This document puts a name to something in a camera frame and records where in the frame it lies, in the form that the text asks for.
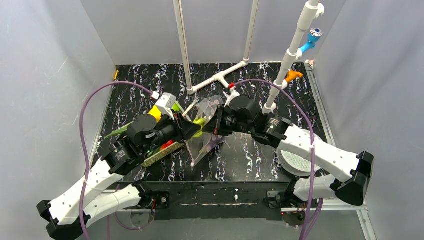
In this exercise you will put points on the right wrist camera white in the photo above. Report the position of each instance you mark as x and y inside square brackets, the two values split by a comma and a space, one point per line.
[230, 93]

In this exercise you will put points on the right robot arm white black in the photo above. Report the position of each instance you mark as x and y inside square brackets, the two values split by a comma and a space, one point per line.
[349, 174]

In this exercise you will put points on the cream woven basket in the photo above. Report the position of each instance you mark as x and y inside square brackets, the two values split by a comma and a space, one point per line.
[162, 153]

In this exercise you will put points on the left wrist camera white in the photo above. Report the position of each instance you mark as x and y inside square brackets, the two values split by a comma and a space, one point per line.
[164, 103]

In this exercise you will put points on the green onion with white root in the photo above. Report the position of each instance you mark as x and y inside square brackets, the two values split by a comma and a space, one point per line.
[125, 127]

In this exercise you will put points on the yellow lemon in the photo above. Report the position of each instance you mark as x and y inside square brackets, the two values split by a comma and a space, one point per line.
[156, 113]

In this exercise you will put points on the orange clamp fitting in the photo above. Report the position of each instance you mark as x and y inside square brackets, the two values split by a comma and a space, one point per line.
[293, 75]

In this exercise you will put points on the white jointed pipe stand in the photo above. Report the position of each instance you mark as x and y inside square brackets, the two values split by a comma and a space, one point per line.
[312, 10]

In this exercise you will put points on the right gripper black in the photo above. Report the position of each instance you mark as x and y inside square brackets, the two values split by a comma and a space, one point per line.
[218, 120]

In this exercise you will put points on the green apple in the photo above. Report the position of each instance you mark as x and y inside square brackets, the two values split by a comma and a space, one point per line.
[176, 107]

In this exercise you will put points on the red tomato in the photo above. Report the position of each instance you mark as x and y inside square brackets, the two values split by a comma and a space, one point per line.
[166, 145]

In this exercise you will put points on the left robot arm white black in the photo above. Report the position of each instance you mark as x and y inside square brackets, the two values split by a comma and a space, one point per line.
[70, 214]

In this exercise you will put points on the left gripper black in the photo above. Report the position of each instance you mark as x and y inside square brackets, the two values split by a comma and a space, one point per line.
[178, 125]

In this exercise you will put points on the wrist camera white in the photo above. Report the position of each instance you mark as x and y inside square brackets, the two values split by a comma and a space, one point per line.
[164, 103]
[230, 93]

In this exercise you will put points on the blue clamp fitting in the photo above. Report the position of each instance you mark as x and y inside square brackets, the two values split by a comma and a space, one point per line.
[312, 39]

